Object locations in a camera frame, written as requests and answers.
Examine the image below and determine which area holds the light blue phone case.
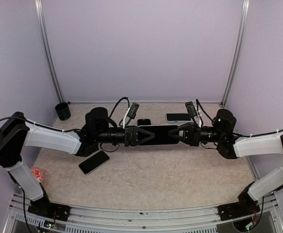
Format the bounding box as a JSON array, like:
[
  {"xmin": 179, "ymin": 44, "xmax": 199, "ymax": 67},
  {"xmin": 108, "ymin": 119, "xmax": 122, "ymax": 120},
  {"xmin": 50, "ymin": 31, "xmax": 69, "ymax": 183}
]
[{"xmin": 165, "ymin": 113, "xmax": 191, "ymax": 124}]

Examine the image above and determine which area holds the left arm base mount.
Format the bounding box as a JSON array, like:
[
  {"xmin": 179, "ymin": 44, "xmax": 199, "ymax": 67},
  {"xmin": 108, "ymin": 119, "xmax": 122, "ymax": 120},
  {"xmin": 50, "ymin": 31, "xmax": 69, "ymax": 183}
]
[{"xmin": 28, "ymin": 190, "xmax": 71, "ymax": 222}]

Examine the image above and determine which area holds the front aluminium rail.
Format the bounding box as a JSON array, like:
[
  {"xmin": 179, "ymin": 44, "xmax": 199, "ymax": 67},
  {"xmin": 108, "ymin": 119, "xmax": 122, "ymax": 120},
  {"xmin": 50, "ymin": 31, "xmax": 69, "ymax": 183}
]
[{"xmin": 2, "ymin": 191, "xmax": 283, "ymax": 233}]

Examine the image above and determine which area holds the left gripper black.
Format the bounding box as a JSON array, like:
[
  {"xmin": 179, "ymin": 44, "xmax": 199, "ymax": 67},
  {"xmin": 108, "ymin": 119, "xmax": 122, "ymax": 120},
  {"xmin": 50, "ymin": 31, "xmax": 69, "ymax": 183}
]
[{"xmin": 95, "ymin": 125, "xmax": 155, "ymax": 147}]

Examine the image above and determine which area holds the right aluminium frame post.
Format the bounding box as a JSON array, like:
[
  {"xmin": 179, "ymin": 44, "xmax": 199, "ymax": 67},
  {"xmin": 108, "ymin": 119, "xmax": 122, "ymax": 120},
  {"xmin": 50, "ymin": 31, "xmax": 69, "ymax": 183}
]
[{"xmin": 221, "ymin": 0, "xmax": 250, "ymax": 108}]

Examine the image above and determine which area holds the left aluminium frame post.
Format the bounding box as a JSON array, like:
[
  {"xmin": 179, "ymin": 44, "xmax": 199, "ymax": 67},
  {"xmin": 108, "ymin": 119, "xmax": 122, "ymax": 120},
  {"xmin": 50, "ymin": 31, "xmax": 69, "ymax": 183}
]
[{"xmin": 35, "ymin": 0, "xmax": 65, "ymax": 102}]

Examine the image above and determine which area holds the black phone case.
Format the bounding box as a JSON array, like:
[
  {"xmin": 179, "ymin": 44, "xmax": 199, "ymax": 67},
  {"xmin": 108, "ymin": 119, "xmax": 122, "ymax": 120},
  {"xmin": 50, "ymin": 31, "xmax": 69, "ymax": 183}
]
[{"xmin": 137, "ymin": 118, "xmax": 151, "ymax": 127}]

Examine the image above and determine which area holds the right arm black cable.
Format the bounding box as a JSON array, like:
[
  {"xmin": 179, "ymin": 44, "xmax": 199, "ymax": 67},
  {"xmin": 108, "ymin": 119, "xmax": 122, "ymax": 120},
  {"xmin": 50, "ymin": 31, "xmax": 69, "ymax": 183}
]
[{"xmin": 196, "ymin": 98, "xmax": 283, "ymax": 139}]

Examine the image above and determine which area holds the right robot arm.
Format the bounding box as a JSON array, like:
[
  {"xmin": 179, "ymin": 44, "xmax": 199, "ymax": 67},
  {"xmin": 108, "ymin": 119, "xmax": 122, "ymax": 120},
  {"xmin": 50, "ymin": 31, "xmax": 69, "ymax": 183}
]
[{"xmin": 168, "ymin": 109, "xmax": 283, "ymax": 216}]

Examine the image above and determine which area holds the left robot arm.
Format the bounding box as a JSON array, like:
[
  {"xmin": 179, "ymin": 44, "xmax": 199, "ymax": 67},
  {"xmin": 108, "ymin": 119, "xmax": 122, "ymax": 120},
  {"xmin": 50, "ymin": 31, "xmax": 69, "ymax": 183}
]
[{"xmin": 0, "ymin": 107, "xmax": 155, "ymax": 216}]

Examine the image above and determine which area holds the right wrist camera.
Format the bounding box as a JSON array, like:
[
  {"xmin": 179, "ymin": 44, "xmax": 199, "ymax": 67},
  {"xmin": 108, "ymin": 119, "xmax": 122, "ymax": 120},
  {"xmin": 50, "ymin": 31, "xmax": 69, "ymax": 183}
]
[{"xmin": 185, "ymin": 101, "xmax": 203, "ymax": 127}]

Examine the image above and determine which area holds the dark green mug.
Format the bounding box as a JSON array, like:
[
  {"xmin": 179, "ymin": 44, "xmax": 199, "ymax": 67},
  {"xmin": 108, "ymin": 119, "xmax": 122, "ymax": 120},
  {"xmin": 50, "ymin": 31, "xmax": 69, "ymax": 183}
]
[{"xmin": 55, "ymin": 102, "xmax": 71, "ymax": 121}]

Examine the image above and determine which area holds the aluminium frame post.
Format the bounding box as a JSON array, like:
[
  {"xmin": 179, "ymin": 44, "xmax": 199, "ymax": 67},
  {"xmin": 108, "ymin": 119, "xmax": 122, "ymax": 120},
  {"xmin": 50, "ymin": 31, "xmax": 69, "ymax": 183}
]
[
  {"xmin": 35, "ymin": 0, "xmax": 65, "ymax": 102},
  {"xmin": 221, "ymin": 0, "xmax": 250, "ymax": 108}
]

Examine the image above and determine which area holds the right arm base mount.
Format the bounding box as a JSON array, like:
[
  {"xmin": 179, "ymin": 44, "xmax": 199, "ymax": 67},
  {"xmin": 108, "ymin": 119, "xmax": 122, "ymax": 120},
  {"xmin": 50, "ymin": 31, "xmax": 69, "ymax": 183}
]
[{"xmin": 217, "ymin": 190, "xmax": 261, "ymax": 221}]

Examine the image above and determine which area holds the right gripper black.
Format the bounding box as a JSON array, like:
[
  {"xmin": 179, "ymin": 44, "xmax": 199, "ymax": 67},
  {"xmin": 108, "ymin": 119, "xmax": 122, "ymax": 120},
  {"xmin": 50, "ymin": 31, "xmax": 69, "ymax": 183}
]
[{"xmin": 168, "ymin": 121, "xmax": 225, "ymax": 146}]

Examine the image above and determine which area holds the red patterned round coaster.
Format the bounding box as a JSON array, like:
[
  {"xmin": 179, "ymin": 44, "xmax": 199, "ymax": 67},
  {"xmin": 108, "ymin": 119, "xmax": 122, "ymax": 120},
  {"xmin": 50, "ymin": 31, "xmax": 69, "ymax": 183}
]
[{"xmin": 30, "ymin": 167, "xmax": 44, "ymax": 184}]

